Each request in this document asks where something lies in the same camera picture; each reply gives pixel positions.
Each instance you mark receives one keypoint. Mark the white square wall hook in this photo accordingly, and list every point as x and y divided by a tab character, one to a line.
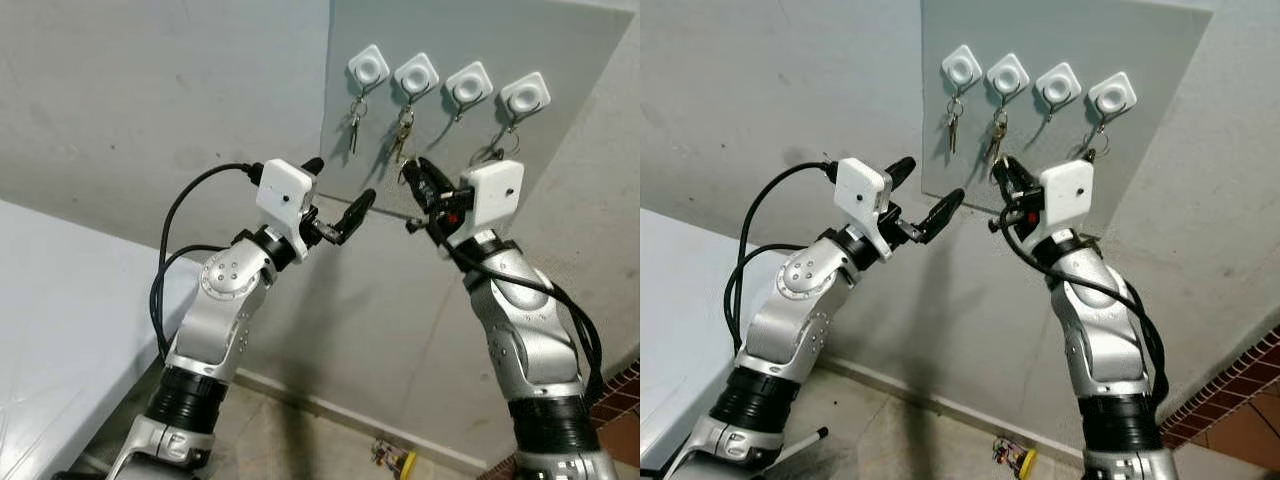
1008	76
525	96
416	76
468	86
1057	85
368	68
962	68
1112	96

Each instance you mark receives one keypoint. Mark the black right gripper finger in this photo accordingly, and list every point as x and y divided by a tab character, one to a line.
1013	178
427	183

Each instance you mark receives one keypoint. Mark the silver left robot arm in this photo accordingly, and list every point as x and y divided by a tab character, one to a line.
795	310
215	310

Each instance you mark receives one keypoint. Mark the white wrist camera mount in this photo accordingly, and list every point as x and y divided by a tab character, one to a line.
492	195
1065	195
285	195
862	195

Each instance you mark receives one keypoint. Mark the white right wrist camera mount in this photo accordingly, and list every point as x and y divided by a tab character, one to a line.
1065	195
492	195

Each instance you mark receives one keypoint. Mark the small yellow round gadget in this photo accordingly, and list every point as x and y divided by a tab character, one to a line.
403	464
1022	462

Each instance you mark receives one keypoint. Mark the grey wall hook board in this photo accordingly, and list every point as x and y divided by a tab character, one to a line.
570	45

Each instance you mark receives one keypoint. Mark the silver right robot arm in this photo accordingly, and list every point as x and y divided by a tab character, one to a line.
530	340
1105	340

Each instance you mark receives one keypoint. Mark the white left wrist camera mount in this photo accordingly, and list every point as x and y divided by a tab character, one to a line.
862	195
285	195

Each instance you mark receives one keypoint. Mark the white metal table leg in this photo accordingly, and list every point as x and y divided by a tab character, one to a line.
800	446

